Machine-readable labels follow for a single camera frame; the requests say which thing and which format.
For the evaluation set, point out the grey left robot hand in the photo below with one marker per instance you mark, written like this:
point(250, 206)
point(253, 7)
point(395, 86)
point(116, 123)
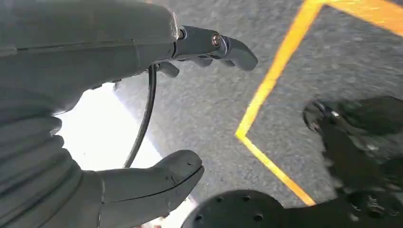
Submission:
point(78, 41)

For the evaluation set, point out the black robot foot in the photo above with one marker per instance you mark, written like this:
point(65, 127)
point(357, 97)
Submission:
point(352, 141)

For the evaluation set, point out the black robot leg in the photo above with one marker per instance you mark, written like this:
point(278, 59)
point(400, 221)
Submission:
point(239, 210)

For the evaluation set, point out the yellow floor tape marking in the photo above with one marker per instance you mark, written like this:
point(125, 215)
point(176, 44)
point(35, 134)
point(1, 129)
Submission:
point(267, 85)

